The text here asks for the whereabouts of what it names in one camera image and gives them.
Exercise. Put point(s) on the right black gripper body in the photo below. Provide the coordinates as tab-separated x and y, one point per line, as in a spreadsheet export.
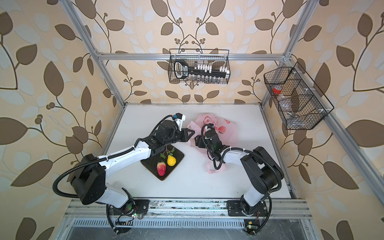
203	143

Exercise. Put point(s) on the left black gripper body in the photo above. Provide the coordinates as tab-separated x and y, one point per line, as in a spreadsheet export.
175	137

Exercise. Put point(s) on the pink plastic bag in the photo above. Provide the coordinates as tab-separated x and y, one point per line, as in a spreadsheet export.
227	131

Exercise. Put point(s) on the small yellow fake lemon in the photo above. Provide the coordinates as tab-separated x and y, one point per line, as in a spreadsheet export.
169	156

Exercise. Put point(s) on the red fake strawberry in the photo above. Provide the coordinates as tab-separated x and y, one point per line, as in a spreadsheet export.
161	168

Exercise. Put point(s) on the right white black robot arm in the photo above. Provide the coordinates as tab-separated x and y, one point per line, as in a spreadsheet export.
263	172

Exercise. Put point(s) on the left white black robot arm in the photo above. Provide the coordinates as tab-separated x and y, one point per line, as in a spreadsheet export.
88	180

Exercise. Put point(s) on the black tool set in basket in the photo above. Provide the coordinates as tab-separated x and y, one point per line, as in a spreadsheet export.
200	72

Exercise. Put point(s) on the red capped item in basket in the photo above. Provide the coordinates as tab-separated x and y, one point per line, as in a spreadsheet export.
277	90

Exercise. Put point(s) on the back black wire basket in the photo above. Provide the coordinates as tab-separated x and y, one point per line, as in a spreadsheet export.
215	57

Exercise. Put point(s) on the black wire basket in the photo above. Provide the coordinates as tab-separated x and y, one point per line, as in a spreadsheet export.
301	104
215	57

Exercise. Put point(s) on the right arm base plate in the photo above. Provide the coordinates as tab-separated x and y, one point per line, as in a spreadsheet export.
239	208

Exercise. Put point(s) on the aluminium front rail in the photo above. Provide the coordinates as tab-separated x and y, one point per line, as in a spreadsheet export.
187	208

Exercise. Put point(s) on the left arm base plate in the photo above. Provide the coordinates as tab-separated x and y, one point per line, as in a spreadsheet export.
132	207

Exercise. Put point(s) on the right black wire basket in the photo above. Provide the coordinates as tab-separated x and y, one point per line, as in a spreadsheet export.
301	104

